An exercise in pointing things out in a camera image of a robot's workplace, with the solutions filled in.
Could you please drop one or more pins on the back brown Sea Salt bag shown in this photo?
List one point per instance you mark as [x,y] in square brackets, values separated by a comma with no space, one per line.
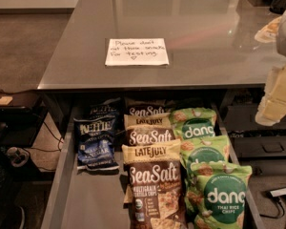
[144,107]

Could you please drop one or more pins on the blue kettle chip bag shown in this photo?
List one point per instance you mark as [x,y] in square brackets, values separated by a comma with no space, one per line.
[108,107]
[94,143]

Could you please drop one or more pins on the grey power strip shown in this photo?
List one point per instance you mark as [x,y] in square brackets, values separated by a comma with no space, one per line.
[278,192]

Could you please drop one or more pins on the white handwritten paper note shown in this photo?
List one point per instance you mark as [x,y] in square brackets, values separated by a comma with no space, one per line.
[137,52]

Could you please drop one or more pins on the black side cabinet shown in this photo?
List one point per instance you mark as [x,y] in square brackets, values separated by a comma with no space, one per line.
[21,117]

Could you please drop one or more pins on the middle brown Sea Salt bag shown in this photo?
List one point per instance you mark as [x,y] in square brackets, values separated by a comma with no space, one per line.
[146,130]

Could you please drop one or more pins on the back green Dang chip bag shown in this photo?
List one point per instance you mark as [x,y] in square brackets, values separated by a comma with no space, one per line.
[193,122]

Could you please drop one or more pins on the front blue Kettle chip bag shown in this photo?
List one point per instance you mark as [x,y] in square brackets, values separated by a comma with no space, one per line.
[94,143]

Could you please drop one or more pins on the dark lower drawer unit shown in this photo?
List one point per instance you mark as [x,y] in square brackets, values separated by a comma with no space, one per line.
[251,140]

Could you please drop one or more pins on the green dang chip bag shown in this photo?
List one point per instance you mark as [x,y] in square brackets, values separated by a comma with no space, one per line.
[217,191]
[204,150]
[193,122]

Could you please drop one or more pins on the front brown Sea Salt bag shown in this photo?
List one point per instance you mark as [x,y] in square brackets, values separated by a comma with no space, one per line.
[155,179]

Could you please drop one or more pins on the middle green Dang chip bag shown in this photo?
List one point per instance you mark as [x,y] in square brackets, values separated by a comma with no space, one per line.
[204,150]

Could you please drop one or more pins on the front green Dang chip bag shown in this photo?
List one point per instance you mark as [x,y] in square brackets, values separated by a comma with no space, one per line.
[217,191]

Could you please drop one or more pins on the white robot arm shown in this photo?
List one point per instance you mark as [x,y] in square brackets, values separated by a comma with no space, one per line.
[274,31]

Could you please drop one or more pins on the back blue Kettle chip bag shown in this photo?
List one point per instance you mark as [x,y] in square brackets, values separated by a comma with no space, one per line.
[108,107]

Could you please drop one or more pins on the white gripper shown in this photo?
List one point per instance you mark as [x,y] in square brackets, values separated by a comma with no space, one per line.
[272,110]

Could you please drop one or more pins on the brown sea salt bag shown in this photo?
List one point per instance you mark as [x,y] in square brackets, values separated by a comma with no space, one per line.
[155,179]
[144,107]
[146,130]

